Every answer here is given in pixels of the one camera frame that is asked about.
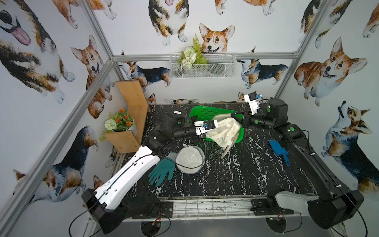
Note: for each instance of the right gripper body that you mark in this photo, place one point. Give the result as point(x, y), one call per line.
point(244, 120)

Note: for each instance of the green work glove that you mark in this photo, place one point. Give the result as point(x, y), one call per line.
point(164, 168)

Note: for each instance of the wooden shelf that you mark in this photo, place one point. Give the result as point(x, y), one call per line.
point(137, 107)

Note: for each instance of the white artificial flowers with fern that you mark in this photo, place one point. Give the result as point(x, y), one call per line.
point(192, 56)

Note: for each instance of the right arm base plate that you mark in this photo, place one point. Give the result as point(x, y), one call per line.
point(268, 206)

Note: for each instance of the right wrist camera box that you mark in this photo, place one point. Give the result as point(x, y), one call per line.
point(253, 99)

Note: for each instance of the white wire wall basket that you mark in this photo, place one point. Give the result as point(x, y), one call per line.
point(218, 65)

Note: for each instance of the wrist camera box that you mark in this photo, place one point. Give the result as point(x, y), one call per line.
point(253, 99)
point(215, 124)

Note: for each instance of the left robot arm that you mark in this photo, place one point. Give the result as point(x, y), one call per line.
point(108, 204)

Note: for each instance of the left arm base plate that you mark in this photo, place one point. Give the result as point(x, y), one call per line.
point(164, 208)

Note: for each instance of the blue dustpan scoop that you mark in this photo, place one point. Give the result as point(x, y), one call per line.
point(280, 151)

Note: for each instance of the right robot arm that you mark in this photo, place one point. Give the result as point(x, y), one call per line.
point(334, 202)

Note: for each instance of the potted orange flowers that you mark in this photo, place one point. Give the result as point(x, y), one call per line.
point(119, 122)

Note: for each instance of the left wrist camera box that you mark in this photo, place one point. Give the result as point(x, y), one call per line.
point(215, 124)

